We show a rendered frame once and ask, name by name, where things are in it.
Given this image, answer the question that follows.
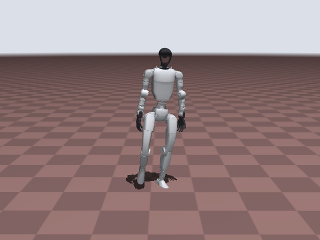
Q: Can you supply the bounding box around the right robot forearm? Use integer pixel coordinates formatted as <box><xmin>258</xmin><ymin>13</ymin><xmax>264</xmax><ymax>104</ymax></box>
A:
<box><xmin>136</xmin><ymin>90</ymin><xmax>146</xmax><ymax>115</ymax></box>

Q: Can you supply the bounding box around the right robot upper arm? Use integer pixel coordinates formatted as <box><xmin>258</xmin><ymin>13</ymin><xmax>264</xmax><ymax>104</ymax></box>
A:
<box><xmin>141</xmin><ymin>69</ymin><xmax>154</xmax><ymax>98</ymax></box>

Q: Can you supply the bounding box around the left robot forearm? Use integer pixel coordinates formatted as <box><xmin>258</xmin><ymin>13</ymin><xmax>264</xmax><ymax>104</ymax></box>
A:
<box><xmin>178</xmin><ymin>97</ymin><xmax>186</xmax><ymax>117</ymax></box>

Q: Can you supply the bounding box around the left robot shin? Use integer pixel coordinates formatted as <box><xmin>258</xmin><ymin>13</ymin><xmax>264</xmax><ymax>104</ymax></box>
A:
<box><xmin>158</xmin><ymin>152</ymin><xmax>171</xmax><ymax>181</ymax></box>

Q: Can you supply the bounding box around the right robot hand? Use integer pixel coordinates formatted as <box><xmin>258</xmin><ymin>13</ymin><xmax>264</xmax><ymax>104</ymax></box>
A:
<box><xmin>136</xmin><ymin>111</ymin><xmax>143</xmax><ymax>132</ymax></box>

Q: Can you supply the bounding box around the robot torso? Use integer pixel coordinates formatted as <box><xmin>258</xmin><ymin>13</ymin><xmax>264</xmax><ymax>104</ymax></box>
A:
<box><xmin>151</xmin><ymin>66</ymin><xmax>176</xmax><ymax>122</ymax></box>

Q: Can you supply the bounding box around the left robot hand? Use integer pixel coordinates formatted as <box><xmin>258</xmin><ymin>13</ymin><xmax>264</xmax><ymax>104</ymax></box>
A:
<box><xmin>177</xmin><ymin>112</ymin><xmax>186</xmax><ymax>132</ymax></box>

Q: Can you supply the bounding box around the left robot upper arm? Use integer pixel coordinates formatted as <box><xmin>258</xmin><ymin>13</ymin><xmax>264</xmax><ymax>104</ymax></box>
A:
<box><xmin>175</xmin><ymin>70</ymin><xmax>186</xmax><ymax>99</ymax></box>

